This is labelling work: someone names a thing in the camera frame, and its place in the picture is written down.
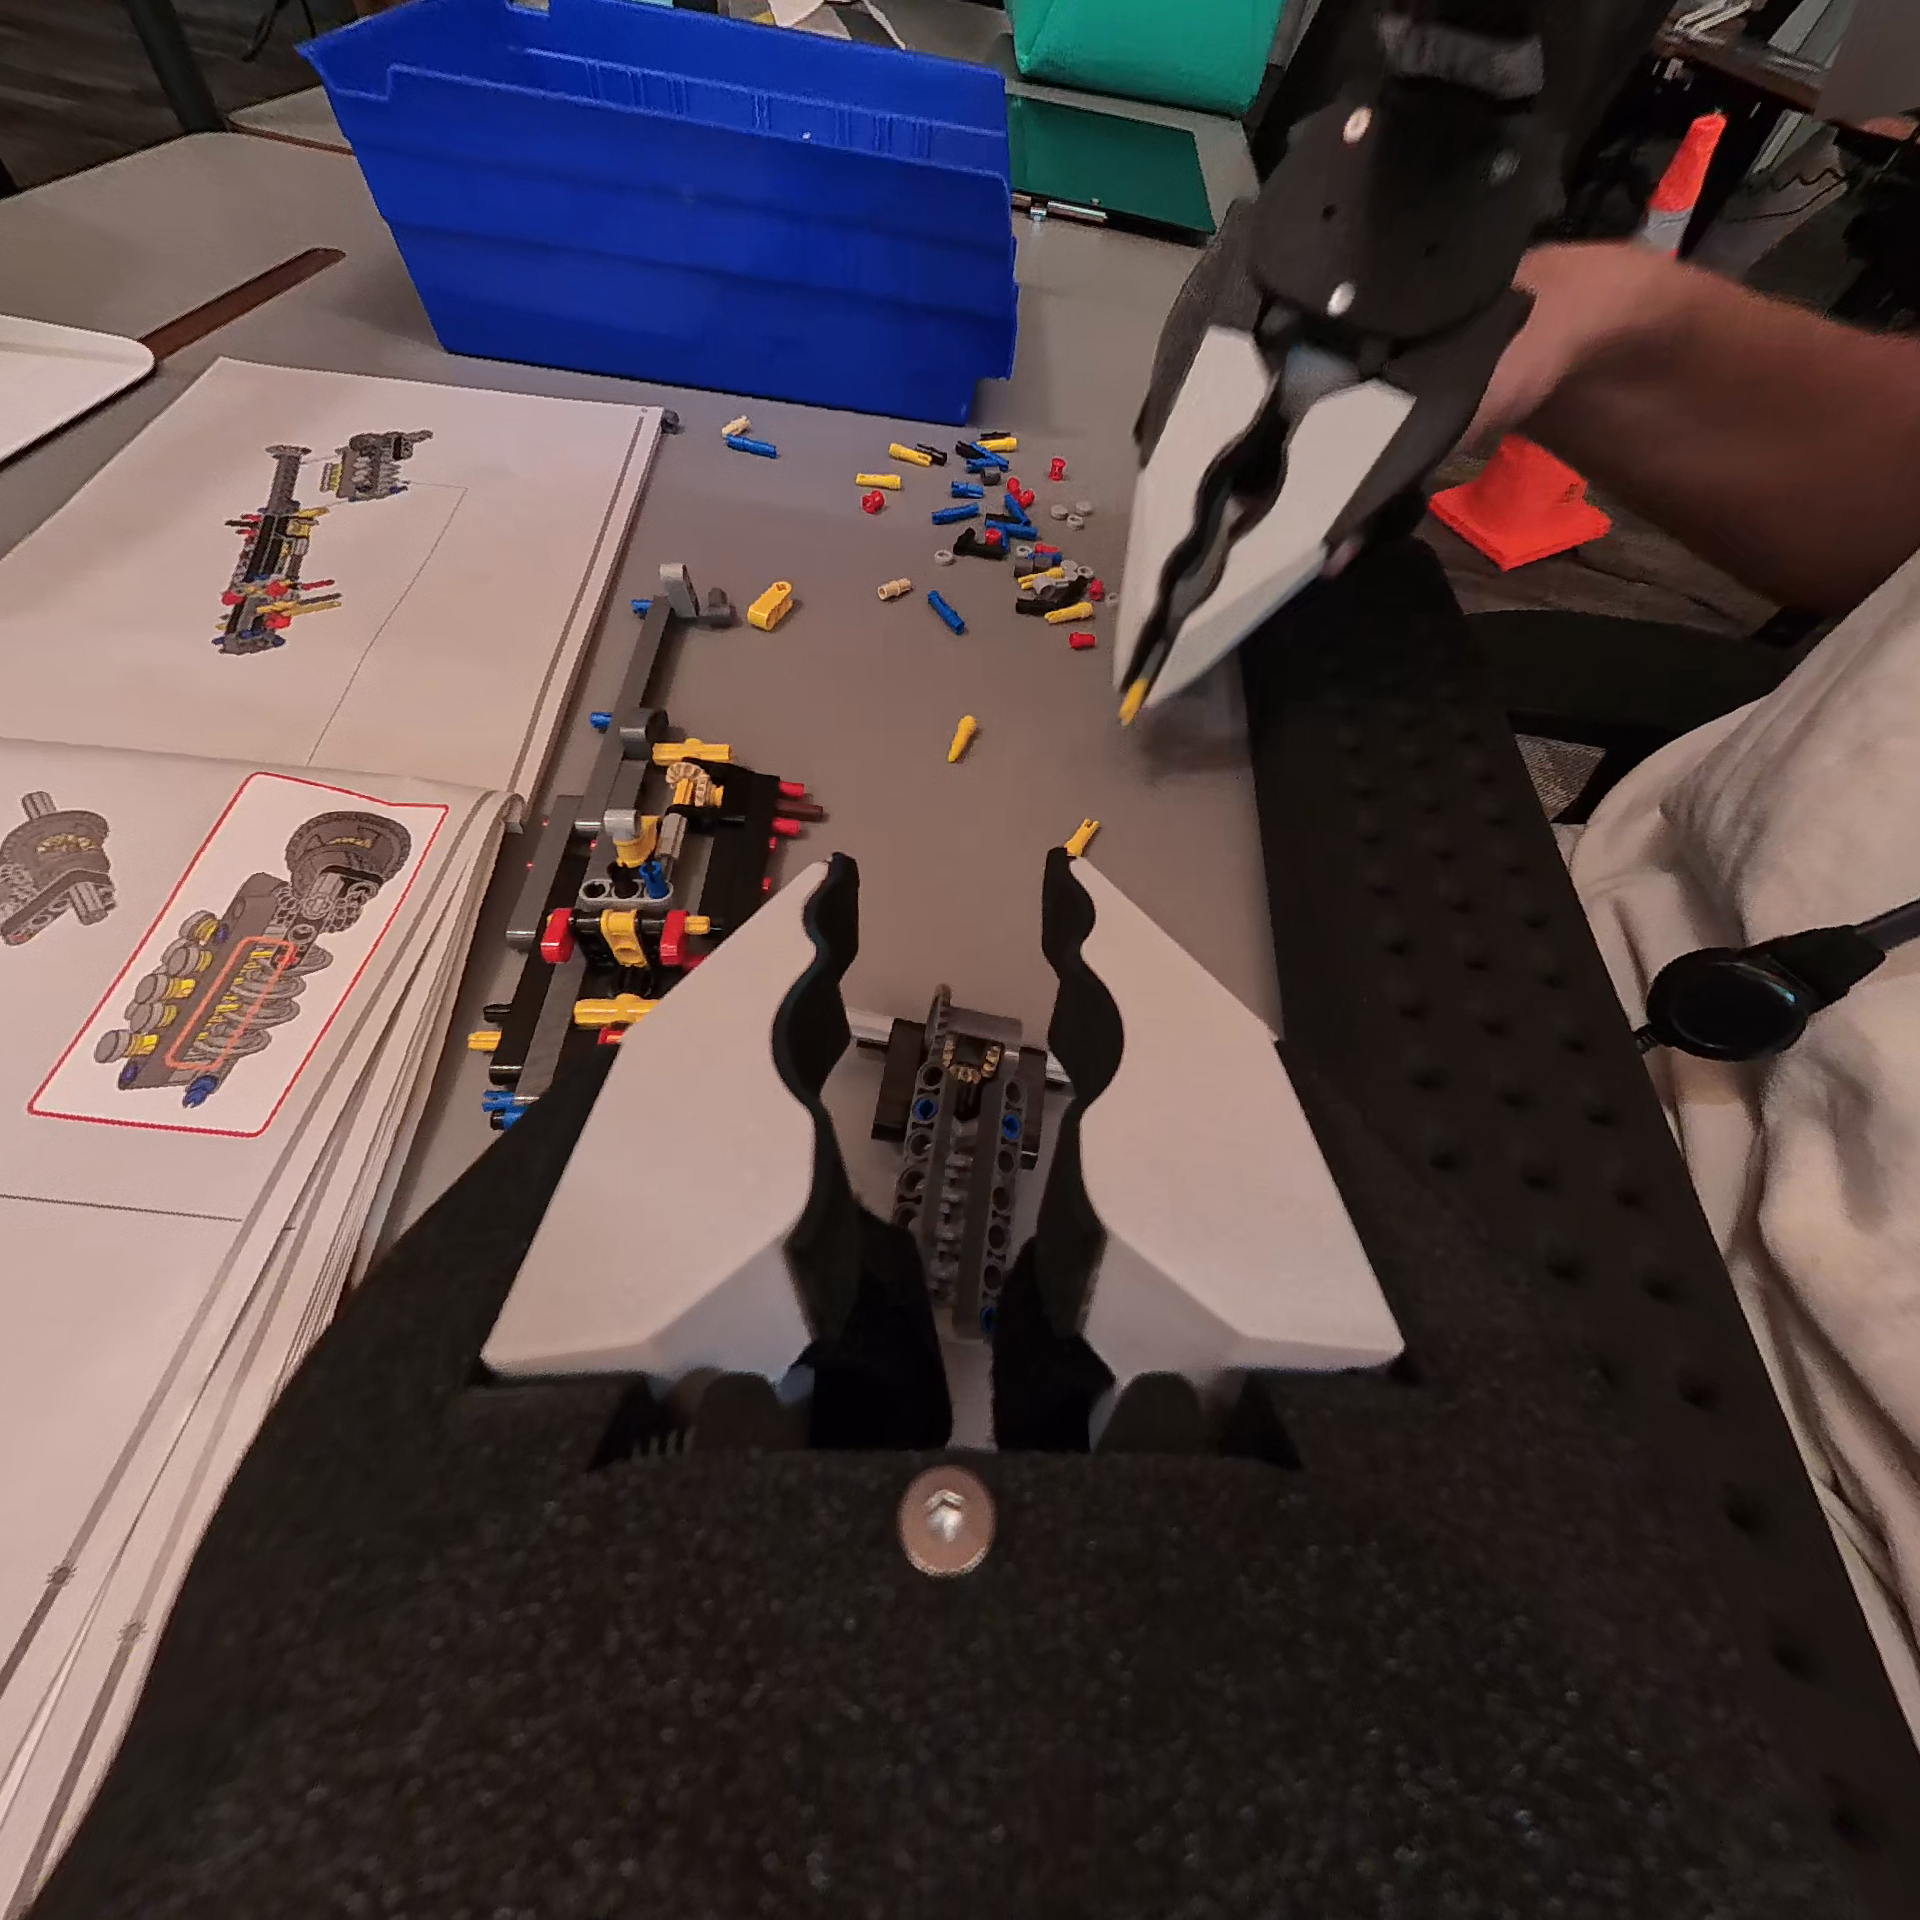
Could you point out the person's white shirt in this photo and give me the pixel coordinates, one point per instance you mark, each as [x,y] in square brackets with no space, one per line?
[1800,1201]

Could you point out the blue plastic bin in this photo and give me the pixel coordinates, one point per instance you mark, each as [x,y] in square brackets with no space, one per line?
[674,225]

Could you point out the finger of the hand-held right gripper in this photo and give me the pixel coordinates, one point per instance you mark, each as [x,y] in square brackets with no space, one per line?
[1194,435]
[1320,464]

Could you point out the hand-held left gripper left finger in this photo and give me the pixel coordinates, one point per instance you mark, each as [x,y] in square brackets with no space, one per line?
[661,1201]

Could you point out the orange traffic cone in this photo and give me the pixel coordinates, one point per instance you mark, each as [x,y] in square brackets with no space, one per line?
[1517,503]

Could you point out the wooden document stand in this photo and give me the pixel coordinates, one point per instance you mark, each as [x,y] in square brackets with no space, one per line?
[61,376]

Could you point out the heap of small lego pieces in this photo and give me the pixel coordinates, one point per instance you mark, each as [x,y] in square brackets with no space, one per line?
[1019,524]

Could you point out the grey lego gear assembly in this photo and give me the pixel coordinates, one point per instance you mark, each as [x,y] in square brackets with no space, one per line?
[967,1156]

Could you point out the yellow lego connector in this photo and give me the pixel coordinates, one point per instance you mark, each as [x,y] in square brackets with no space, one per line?
[770,605]

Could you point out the teal plastic container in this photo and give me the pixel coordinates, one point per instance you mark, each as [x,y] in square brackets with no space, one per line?
[1142,135]

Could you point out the lego instruction booklet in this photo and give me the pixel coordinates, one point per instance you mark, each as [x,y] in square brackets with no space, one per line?
[224,600]

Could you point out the person's right forearm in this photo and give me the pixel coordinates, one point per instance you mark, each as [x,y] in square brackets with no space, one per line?
[1725,405]

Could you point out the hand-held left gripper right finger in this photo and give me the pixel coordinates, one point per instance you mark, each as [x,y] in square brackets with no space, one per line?
[1231,1201]

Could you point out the long lego chassis assembly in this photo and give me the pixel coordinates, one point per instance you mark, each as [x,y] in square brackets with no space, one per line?
[629,902]

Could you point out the black perforated foam pad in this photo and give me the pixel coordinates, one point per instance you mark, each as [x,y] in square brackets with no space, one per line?
[1501,1051]

